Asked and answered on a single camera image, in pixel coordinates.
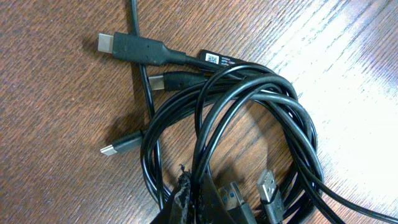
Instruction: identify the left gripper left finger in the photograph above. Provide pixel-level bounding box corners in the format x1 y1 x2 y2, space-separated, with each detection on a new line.
150 164 191 224

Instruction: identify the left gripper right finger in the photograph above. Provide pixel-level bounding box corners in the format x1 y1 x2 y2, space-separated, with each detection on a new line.
191 174 235 224

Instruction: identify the black USB-A cable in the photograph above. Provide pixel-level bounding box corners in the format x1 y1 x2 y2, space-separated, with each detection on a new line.
129 0 287 224

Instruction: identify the black thick labelled cable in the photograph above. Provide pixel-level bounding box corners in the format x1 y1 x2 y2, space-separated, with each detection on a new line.
97 32 398 224

